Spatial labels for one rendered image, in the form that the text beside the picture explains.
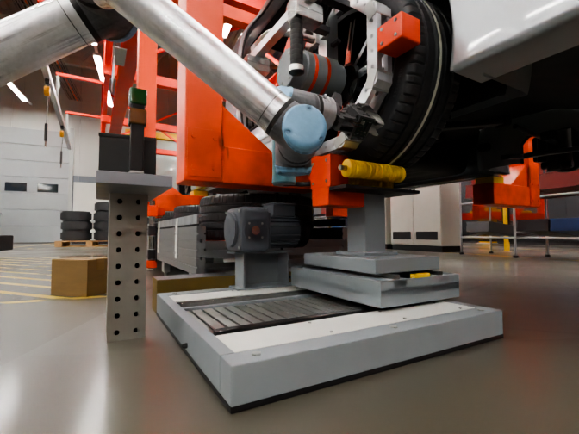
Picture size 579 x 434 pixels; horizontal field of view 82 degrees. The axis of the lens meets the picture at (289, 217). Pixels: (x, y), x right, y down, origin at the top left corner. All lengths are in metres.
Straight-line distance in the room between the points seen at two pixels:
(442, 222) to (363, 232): 4.72
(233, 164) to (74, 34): 0.76
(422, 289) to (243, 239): 0.64
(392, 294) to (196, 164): 0.91
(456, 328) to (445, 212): 5.03
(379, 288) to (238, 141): 0.91
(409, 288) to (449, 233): 4.95
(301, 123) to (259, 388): 0.49
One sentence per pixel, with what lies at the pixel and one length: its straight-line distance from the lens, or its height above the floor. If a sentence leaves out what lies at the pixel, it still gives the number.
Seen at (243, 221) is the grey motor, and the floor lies 0.35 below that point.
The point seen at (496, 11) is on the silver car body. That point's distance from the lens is 1.07.
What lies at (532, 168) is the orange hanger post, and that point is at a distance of 3.43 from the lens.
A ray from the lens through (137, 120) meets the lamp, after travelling 0.93.
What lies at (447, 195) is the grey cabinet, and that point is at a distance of 6.04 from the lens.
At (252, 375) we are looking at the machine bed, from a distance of 0.65.
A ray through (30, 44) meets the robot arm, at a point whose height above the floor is 0.72.
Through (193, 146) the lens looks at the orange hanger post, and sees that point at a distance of 1.46.
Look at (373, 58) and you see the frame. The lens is 1.09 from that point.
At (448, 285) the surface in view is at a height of 0.13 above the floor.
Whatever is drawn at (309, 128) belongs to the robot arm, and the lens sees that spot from 0.68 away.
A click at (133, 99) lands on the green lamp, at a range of 0.94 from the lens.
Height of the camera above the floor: 0.30
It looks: 3 degrees up
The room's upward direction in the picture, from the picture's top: straight up
